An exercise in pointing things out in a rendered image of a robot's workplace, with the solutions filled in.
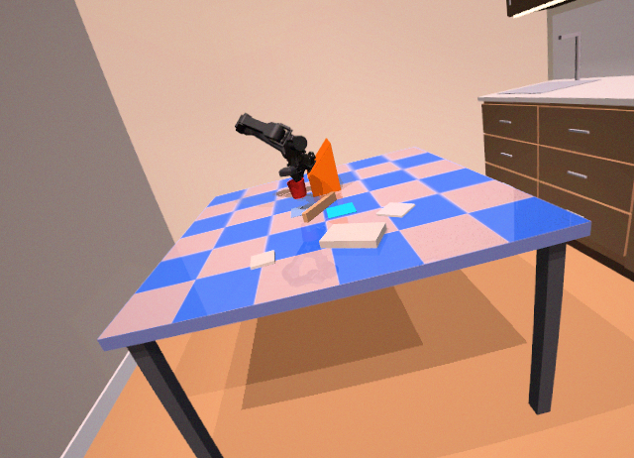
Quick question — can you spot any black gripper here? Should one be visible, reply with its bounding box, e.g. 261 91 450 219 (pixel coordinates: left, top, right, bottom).
278 150 307 182

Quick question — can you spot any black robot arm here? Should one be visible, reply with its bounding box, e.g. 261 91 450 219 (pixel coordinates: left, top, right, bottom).
235 112 317 172

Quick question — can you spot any red cup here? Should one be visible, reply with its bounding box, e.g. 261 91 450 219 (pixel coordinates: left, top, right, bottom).
287 177 307 199

